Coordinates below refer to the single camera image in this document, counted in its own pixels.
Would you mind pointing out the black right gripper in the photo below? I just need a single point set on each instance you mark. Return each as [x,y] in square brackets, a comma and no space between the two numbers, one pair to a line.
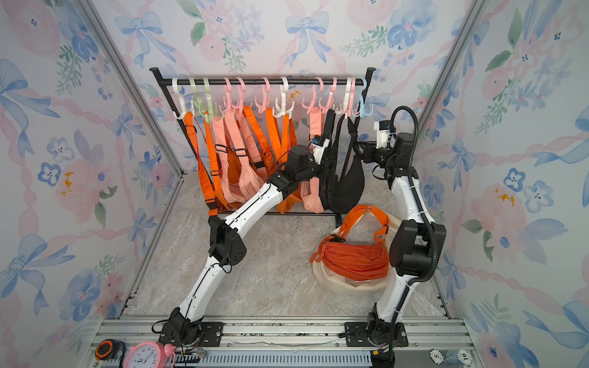
[370,152]

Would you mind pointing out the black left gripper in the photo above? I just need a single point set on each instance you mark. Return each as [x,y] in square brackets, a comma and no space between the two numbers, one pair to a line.
[321,169]

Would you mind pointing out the black crossbody bag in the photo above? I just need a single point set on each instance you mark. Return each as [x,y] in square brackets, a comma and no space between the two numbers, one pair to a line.
[340,194]

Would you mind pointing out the beige crossbody bag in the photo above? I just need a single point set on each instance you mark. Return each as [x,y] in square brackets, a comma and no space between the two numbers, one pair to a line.
[329,280]

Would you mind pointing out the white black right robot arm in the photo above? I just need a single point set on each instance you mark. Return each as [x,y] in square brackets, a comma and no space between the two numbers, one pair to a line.
[414,252]

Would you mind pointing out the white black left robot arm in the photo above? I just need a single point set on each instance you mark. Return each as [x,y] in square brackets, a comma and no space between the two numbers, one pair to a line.
[227,248]

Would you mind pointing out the pink crossbody bag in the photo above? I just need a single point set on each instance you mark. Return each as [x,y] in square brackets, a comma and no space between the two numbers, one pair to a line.
[310,189]

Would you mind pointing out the light blue plastic hook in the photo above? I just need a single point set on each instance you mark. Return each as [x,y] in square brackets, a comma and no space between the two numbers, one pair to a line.
[361,110]

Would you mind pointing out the orange sling bag middle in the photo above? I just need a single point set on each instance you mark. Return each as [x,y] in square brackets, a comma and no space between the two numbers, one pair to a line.
[281,143]

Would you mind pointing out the white plastic hook middle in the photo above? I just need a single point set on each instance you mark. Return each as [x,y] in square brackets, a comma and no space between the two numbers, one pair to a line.
[281,108]

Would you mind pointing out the white plastic hook left end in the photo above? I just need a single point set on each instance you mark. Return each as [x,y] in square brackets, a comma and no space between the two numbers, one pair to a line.
[178,90]

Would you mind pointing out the black metal garment rack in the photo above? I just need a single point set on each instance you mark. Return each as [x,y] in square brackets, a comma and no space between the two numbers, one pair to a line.
[166,83]

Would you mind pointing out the white poker chips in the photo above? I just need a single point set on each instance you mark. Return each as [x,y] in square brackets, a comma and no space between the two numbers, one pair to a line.
[458,357]

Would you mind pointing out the pink alarm clock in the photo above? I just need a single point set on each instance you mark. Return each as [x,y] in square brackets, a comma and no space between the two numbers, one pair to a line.
[151,354]

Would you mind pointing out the orange black tape measure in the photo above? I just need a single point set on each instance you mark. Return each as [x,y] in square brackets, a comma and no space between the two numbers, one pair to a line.
[109,349]

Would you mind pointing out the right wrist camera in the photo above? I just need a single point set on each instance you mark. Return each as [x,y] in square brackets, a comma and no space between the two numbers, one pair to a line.
[385,132]

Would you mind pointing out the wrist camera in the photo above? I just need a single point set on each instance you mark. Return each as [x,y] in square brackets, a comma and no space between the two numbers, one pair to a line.
[385,132]
[319,142]

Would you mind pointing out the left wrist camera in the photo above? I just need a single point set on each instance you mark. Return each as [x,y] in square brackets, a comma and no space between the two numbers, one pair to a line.
[319,142]

